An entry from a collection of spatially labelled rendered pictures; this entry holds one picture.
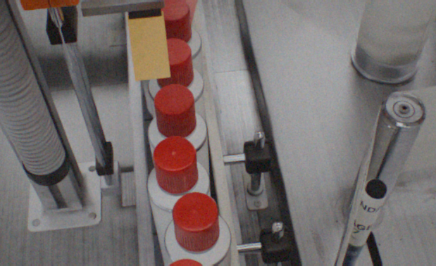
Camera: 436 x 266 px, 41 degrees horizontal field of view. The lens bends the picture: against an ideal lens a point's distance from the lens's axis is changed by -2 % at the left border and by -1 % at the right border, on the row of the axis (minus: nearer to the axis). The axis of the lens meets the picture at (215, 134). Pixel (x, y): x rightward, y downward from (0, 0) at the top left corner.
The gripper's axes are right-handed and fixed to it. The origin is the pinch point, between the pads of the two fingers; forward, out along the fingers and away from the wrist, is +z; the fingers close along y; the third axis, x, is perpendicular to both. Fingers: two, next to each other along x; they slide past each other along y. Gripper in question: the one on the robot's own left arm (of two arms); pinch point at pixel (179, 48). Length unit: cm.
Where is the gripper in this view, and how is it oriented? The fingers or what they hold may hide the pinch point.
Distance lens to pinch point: 70.9
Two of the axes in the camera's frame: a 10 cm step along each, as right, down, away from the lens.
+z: 1.4, 9.5, 2.7
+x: -1.1, -2.6, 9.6
